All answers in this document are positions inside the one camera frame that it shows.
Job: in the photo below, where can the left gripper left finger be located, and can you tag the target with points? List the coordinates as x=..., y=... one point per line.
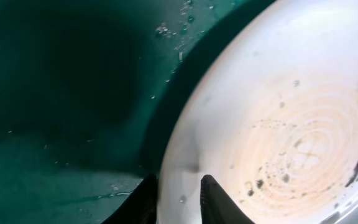
x=140, y=207

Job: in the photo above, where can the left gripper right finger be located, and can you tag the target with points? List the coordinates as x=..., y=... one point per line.
x=216, y=205

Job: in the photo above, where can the light blue plate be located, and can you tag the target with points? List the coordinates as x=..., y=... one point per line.
x=274, y=120

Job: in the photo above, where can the teal plastic tray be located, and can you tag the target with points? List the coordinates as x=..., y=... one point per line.
x=90, y=92

